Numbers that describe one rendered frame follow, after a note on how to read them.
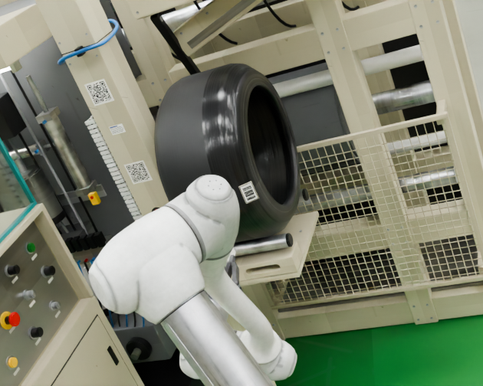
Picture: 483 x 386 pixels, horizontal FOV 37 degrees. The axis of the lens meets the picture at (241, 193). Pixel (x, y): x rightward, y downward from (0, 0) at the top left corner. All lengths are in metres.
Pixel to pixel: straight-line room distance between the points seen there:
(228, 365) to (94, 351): 1.22
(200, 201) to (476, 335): 1.97
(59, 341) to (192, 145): 0.76
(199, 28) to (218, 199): 1.29
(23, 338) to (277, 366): 0.83
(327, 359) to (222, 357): 1.94
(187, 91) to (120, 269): 1.01
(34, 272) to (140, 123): 0.57
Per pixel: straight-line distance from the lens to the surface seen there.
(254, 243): 2.32
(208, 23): 2.55
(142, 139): 2.34
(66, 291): 2.49
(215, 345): 1.32
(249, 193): 2.09
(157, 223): 1.34
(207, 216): 1.36
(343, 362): 3.19
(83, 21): 2.26
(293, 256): 2.30
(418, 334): 3.21
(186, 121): 2.14
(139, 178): 2.41
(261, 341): 1.78
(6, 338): 2.26
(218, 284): 1.61
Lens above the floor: 2.01
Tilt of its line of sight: 24 degrees down
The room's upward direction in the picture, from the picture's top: 23 degrees counter-clockwise
